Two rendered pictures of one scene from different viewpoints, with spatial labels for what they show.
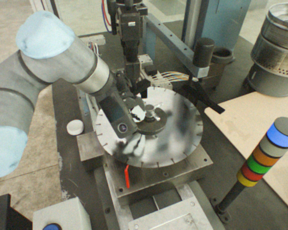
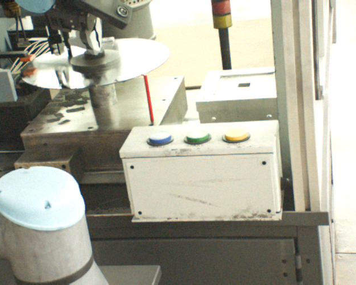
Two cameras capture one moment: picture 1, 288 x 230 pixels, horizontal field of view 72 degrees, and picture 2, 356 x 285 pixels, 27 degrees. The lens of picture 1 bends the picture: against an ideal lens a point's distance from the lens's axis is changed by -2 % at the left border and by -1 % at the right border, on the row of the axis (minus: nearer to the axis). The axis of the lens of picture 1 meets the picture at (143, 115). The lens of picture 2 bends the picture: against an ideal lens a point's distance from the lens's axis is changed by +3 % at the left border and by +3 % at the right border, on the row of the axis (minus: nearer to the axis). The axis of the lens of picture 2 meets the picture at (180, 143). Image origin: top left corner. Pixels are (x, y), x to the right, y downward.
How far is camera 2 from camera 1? 134 cm
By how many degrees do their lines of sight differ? 49
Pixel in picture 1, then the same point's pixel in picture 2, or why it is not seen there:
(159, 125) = (114, 54)
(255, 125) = (165, 69)
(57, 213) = (139, 137)
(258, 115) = not seen: hidden behind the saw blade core
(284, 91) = (148, 33)
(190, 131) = (143, 45)
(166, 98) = (78, 50)
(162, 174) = (161, 102)
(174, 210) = (209, 81)
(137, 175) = (144, 114)
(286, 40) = not seen: outside the picture
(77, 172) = not seen: hidden behind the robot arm
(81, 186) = (95, 197)
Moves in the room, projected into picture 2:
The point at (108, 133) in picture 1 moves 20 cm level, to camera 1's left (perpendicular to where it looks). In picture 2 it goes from (82, 82) to (14, 120)
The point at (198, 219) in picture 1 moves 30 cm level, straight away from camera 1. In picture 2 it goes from (230, 72) to (190, 39)
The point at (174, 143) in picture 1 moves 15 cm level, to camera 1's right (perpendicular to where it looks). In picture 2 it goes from (146, 53) to (180, 33)
